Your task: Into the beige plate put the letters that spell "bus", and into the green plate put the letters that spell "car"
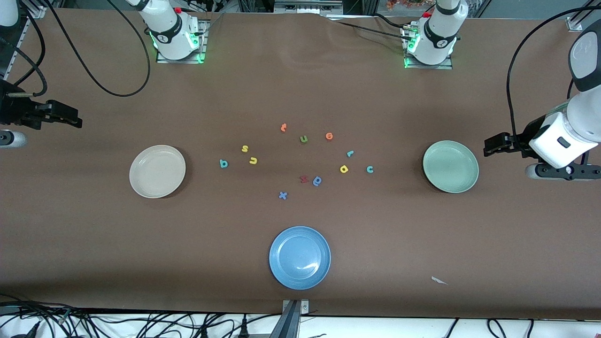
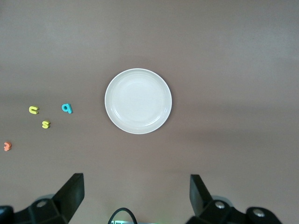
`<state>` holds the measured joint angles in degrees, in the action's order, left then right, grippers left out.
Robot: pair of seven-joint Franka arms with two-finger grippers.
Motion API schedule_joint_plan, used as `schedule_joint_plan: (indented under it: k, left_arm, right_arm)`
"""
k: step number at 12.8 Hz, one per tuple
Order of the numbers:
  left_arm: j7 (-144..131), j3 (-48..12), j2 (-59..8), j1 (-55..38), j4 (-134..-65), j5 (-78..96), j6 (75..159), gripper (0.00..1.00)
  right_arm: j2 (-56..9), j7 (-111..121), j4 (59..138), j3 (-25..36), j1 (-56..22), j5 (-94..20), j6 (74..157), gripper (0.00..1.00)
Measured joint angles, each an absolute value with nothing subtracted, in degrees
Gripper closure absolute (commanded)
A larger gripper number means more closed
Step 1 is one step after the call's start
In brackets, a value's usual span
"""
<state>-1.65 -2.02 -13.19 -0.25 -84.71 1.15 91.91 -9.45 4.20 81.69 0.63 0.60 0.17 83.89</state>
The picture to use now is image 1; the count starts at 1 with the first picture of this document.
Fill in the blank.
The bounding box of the beige round plate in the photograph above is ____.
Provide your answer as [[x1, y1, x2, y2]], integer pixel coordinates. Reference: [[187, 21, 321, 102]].
[[129, 145, 186, 199]]

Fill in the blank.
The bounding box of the green round plate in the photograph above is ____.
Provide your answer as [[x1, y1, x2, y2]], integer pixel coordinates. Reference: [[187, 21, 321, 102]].
[[423, 140, 480, 194]]

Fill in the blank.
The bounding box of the brown table cover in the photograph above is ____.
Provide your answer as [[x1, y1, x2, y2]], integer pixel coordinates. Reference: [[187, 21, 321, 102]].
[[0, 8, 601, 321]]

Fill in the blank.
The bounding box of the orange patterned object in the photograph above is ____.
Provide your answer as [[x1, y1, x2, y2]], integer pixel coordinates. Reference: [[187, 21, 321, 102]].
[[386, 0, 435, 10]]

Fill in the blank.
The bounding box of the blue round plate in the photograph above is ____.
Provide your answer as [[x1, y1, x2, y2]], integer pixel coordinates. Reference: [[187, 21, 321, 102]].
[[269, 226, 331, 290]]

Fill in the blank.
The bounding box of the grey metal box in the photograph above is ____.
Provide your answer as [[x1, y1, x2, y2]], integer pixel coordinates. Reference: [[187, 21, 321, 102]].
[[274, 0, 344, 14]]

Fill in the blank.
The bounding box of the black right arm loop cable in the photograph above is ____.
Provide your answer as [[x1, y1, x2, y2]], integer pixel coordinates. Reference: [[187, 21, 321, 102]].
[[45, 0, 152, 98]]

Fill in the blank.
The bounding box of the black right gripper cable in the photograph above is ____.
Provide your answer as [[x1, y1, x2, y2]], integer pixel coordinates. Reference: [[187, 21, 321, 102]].
[[8, 0, 49, 98]]

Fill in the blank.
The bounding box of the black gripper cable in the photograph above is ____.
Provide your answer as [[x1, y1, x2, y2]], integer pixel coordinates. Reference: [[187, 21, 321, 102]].
[[8, 0, 49, 98], [506, 5, 601, 140]]

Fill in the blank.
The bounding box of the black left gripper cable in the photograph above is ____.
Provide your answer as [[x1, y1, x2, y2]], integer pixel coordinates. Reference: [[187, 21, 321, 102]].
[[506, 5, 601, 140]]

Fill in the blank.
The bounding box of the aluminium frame profile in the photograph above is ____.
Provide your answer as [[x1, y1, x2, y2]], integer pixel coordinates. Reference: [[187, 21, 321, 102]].
[[8, 4, 47, 66], [566, 0, 601, 32]]

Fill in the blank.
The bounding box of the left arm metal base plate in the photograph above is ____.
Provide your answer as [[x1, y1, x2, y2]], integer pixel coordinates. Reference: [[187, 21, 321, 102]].
[[403, 23, 454, 70]]

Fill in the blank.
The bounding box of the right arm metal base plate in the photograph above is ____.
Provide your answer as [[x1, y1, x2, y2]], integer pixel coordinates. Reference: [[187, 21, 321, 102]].
[[156, 19, 208, 64]]

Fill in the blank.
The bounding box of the short black table cable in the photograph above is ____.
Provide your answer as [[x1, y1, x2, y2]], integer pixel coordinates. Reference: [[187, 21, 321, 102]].
[[373, 13, 414, 31]]

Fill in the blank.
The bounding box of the long black table cable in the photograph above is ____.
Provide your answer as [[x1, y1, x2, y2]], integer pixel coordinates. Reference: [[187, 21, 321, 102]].
[[334, 20, 414, 42]]

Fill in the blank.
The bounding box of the black looped floor cable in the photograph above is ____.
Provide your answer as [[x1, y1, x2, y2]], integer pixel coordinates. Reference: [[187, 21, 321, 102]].
[[486, 318, 509, 338]]

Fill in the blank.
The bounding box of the grey metal camera mount bracket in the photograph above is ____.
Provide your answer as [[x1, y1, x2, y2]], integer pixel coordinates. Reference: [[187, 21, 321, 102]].
[[281, 299, 310, 338]]

